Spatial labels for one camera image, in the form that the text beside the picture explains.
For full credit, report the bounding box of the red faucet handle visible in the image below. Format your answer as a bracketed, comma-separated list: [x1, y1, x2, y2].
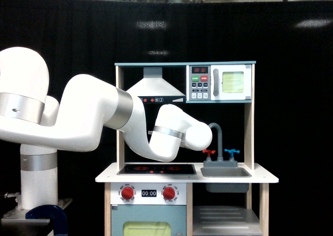
[202, 149, 216, 162]

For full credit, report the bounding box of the black toy stovetop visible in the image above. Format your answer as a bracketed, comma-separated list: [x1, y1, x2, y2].
[117, 163, 196, 176]

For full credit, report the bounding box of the blue C-clamp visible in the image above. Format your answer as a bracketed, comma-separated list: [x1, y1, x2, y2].
[25, 205, 68, 236]

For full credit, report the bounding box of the red stove knob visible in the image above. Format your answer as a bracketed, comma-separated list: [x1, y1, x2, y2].
[162, 187, 175, 200]
[121, 187, 134, 200]

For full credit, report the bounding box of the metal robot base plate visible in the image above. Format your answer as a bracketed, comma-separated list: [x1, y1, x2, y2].
[1, 198, 73, 223]

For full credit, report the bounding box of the wooden toy kitchen frame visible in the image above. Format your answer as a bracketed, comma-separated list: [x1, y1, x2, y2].
[96, 61, 278, 235]

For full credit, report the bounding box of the left red stove knob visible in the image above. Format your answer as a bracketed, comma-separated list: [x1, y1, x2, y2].
[121, 187, 134, 200]

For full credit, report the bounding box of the right red stove knob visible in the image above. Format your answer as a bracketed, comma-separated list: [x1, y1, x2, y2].
[162, 187, 175, 200]

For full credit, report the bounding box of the black curtain backdrop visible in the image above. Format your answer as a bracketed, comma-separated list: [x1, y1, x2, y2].
[1, 0, 332, 235]

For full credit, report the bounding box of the teal toy oven door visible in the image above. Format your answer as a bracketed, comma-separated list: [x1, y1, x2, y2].
[111, 205, 187, 235]

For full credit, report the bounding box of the white toy microwave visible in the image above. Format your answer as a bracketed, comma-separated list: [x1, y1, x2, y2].
[186, 62, 254, 103]

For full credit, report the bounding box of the blue faucet handle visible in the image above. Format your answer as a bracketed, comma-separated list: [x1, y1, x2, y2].
[224, 149, 240, 161]

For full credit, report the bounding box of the grey toy faucet spout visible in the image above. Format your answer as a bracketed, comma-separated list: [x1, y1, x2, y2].
[208, 123, 223, 162]

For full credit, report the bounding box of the grey range hood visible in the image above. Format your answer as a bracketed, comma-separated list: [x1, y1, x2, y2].
[127, 67, 186, 104]

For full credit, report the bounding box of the grey lower shelf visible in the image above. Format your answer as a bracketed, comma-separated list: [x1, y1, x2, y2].
[193, 206, 263, 235]

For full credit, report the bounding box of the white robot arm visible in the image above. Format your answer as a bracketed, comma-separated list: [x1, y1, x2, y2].
[1, 47, 212, 209]

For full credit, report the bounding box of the grey toy sink basin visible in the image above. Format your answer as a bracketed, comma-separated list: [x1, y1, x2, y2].
[201, 160, 251, 193]

